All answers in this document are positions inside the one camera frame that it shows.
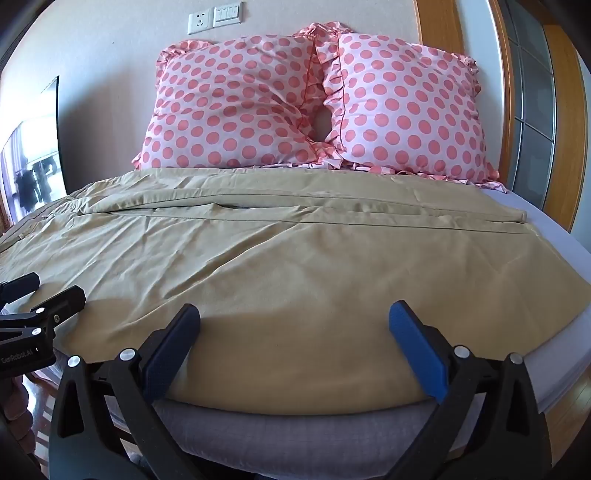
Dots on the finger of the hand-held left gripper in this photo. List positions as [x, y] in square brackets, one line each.
[62, 300]
[21, 282]

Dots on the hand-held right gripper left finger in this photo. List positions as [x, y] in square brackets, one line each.
[171, 353]

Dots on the white light switch panel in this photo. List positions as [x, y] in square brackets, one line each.
[228, 12]

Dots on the wooden door frame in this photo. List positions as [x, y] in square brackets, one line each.
[561, 115]

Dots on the person's left hand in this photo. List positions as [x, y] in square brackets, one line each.
[21, 415]

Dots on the bed with pale sheet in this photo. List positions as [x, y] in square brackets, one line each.
[549, 277]

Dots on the wall mirror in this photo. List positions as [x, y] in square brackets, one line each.
[30, 157]

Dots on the frosted glass door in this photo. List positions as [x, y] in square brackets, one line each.
[531, 92]

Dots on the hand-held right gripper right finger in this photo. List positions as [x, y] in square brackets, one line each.
[418, 355]

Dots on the pink polka dot pillow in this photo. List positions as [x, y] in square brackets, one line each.
[221, 106]
[406, 110]

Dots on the white wall socket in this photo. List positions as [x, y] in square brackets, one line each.
[199, 22]

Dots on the tan bed sheet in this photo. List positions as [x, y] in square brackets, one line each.
[286, 267]

